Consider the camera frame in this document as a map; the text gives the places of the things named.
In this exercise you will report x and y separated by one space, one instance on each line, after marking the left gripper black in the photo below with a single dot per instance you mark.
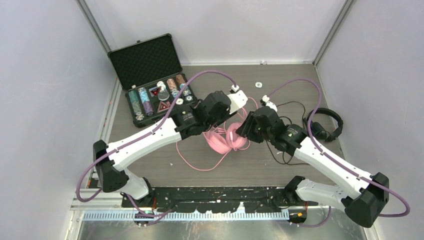
228 114

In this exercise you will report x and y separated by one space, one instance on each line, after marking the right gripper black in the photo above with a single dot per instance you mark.
246 130

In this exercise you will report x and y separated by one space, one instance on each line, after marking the pink headphones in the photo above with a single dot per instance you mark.
225 140

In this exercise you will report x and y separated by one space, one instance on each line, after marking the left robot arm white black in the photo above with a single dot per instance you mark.
112 159

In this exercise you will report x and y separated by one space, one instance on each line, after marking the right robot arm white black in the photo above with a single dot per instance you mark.
355 191

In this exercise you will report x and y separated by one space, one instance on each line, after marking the black headphones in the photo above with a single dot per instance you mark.
327 128

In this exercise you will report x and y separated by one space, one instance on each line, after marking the black poker chip case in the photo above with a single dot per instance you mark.
151 74

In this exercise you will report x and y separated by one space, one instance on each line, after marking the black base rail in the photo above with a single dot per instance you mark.
217 200

